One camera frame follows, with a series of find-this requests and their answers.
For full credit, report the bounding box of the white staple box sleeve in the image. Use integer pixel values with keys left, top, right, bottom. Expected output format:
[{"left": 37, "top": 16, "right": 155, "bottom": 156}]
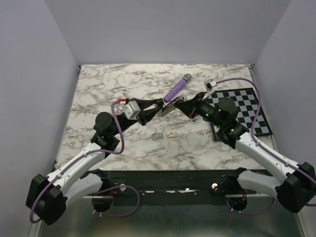
[{"left": 166, "top": 131, "right": 178, "bottom": 138}]

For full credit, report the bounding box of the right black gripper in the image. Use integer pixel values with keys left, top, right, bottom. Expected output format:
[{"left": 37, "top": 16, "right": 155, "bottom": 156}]
[{"left": 176, "top": 91, "right": 225, "bottom": 128}]

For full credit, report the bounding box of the open staple tray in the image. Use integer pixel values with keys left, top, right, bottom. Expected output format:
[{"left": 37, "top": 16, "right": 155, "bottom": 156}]
[{"left": 152, "top": 133, "right": 163, "bottom": 140}]

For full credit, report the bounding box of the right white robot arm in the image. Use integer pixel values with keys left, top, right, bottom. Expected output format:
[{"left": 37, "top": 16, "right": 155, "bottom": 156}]
[{"left": 175, "top": 92, "right": 316, "bottom": 213}]

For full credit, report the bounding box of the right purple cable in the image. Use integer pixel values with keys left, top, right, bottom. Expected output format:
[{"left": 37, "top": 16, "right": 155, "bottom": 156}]
[{"left": 214, "top": 78, "right": 316, "bottom": 207}]

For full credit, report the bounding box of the stapler metal base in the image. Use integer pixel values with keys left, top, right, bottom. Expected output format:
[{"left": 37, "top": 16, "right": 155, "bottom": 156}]
[{"left": 157, "top": 96, "right": 186, "bottom": 117}]

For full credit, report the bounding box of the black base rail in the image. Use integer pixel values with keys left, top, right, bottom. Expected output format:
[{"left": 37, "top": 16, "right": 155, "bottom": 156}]
[{"left": 81, "top": 169, "right": 272, "bottom": 207}]

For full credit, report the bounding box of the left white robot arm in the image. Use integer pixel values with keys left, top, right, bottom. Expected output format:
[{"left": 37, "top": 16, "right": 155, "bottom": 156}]
[{"left": 26, "top": 98, "right": 164, "bottom": 225}]

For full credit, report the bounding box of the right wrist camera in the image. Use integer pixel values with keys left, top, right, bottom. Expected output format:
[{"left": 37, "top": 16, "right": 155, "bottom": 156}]
[{"left": 204, "top": 79, "right": 217, "bottom": 92}]

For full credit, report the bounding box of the purple glitter microphone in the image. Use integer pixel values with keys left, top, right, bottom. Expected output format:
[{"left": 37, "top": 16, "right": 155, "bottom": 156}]
[{"left": 163, "top": 74, "right": 192, "bottom": 102}]

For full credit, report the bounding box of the black white checkerboard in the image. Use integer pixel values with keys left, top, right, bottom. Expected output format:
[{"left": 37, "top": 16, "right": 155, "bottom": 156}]
[{"left": 206, "top": 88, "right": 273, "bottom": 137}]

